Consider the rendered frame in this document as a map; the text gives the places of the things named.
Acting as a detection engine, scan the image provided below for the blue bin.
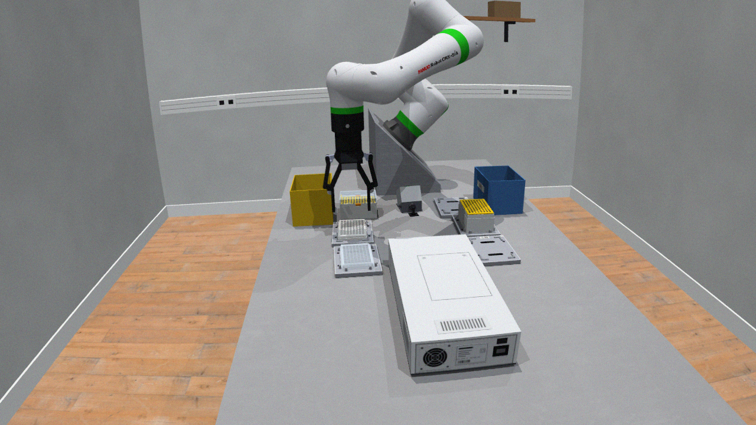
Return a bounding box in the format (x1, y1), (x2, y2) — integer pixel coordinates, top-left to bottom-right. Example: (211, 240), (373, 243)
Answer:
(473, 166), (526, 215)

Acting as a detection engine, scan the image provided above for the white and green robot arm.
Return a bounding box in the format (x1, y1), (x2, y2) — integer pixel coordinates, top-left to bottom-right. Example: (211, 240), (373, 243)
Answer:
(326, 0), (484, 151)

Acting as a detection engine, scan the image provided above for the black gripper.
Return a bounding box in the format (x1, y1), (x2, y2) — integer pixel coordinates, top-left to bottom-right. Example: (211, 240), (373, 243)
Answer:
(323, 132), (378, 213)

